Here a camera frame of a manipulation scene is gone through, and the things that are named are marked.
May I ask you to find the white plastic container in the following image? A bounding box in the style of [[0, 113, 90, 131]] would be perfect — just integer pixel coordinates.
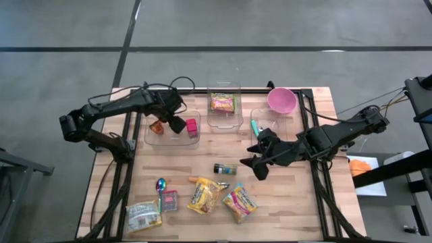
[[383, 151, 415, 166]]

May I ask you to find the beef flavour ramen packet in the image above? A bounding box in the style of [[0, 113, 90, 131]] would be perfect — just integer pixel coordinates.
[[221, 182, 259, 224]]

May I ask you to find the pink plastic bowl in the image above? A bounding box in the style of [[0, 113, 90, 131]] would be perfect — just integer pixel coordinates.
[[267, 86, 298, 115]]

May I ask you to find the black aluminium table frame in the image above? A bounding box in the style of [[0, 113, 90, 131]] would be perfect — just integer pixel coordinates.
[[80, 80, 369, 242]]

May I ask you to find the grey yellow ramen packet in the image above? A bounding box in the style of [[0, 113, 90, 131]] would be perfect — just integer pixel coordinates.
[[125, 200, 163, 234]]

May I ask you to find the iridescent rainbow spoon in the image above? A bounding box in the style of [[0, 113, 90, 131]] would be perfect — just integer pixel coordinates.
[[155, 178, 167, 214]]

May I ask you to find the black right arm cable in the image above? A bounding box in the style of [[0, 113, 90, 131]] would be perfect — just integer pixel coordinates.
[[298, 97, 382, 124]]

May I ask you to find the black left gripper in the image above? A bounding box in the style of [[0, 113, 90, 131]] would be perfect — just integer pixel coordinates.
[[151, 89, 188, 134]]

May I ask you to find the lime shrimp ramen packet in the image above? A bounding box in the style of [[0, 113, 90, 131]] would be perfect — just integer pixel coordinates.
[[210, 92, 236, 114]]

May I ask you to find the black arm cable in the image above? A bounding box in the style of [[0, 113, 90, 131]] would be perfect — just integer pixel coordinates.
[[298, 97, 382, 124], [87, 76, 196, 114]]

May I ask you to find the small red packet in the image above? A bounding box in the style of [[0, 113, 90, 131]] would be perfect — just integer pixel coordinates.
[[161, 190, 180, 213]]

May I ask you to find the green label spice jar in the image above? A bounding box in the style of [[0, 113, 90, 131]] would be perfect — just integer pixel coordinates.
[[213, 163, 238, 176]]

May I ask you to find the white paper sheet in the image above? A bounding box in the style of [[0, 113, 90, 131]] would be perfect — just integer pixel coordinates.
[[346, 155, 388, 197]]

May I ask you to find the orange taco seasoning packet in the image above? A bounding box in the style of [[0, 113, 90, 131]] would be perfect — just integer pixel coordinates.
[[149, 119, 165, 136]]

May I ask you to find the orange handled metal spoon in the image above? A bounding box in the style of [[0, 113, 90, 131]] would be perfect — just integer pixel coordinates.
[[188, 176, 231, 190]]

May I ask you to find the yellow and black cable bundle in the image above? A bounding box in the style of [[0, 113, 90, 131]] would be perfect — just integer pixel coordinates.
[[337, 86, 411, 134]]

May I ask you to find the orange cloth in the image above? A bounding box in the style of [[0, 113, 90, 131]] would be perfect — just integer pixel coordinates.
[[349, 159, 373, 178]]

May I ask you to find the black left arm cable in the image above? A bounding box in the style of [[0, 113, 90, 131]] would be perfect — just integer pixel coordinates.
[[87, 76, 196, 114]]

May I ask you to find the black side stand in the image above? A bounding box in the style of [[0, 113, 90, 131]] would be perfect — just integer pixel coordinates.
[[352, 74, 432, 237]]

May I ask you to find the clear plastic storage bin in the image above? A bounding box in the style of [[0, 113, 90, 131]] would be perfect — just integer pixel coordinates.
[[144, 110, 202, 149], [206, 80, 244, 134], [250, 107, 292, 162]]

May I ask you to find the creamy chicken yellow ramen packet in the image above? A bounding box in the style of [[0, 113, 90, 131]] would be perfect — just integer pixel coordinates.
[[187, 177, 225, 215]]

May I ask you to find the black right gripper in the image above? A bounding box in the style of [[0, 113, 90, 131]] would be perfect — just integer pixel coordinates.
[[240, 128, 304, 182]]

